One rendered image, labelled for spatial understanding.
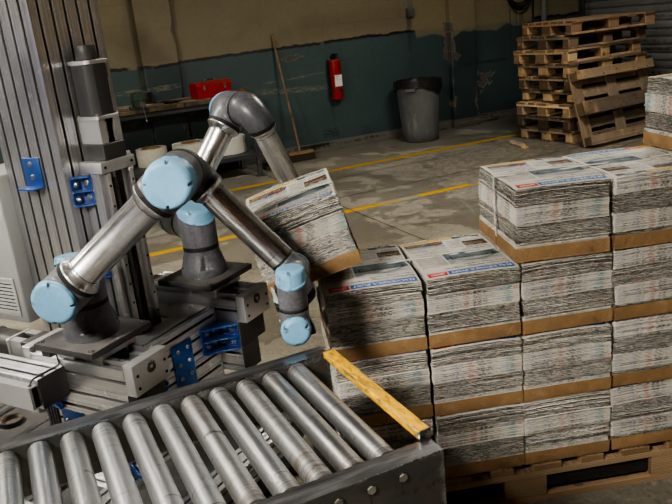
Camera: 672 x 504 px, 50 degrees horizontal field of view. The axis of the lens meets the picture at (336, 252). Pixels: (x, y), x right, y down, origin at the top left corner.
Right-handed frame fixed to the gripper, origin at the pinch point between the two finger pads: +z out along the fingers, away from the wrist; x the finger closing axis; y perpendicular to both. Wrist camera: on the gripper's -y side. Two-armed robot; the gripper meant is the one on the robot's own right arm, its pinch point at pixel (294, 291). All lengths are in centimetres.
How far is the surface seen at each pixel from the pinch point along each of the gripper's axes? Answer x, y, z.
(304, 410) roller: 1, -2, -65
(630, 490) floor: -76, -107, -5
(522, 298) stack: -62, -28, -3
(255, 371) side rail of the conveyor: 11.4, 0.8, -43.9
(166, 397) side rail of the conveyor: 31, 6, -51
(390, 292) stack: -26.0, -9.2, -5.5
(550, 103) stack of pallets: -285, -121, 602
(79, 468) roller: 44, 10, -75
